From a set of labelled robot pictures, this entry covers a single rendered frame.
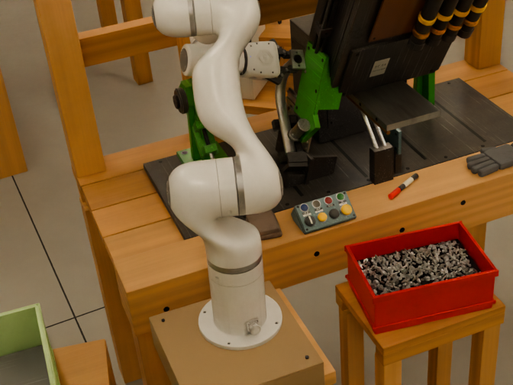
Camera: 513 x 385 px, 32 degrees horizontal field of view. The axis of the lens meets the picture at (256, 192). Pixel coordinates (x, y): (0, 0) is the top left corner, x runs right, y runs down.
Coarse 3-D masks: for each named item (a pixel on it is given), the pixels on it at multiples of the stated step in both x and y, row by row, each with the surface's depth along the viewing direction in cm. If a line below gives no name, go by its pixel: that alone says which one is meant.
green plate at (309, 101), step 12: (312, 60) 239; (324, 60) 232; (312, 72) 239; (324, 72) 234; (300, 84) 246; (312, 84) 239; (324, 84) 237; (300, 96) 246; (312, 96) 240; (324, 96) 239; (336, 96) 241; (300, 108) 247; (312, 108) 240; (324, 108) 241; (336, 108) 243
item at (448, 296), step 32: (448, 224) 226; (352, 256) 219; (384, 256) 225; (416, 256) 222; (448, 256) 222; (480, 256) 217; (352, 288) 224; (384, 288) 214; (416, 288) 207; (448, 288) 210; (480, 288) 212; (384, 320) 210; (416, 320) 212
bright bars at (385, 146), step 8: (360, 112) 245; (368, 128) 244; (376, 128) 244; (376, 144) 243; (384, 144) 243; (376, 152) 241; (384, 152) 242; (392, 152) 243; (376, 160) 243; (384, 160) 244; (392, 160) 245; (376, 168) 244; (384, 168) 245; (392, 168) 246; (376, 176) 245; (384, 176) 247; (392, 176) 248
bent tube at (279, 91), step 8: (296, 56) 244; (288, 64) 244; (296, 64) 241; (304, 64) 242; (280, 88) 252; (280, 96) 252; (280, 104) 252; (280, 112) 251; (280, 120) 251; (288, 120) 251; (280, 128) 251; (288, 128) 250; (288, 144) 248
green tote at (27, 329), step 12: (12, 312) 205; (24, 312) 206; (36, 312) 204; (0, 324) 205; (12, 324) 206; (24, 324) 208; (36, 324) 209; (0, 336) 207; (12, 336) 208; (24, 336) 210; (36, 336) 211; (0, 348) 209; (12, 348) 210; (24, 348) 211; (48, 348) 194; (48, 360) 191; (48, 372) 188
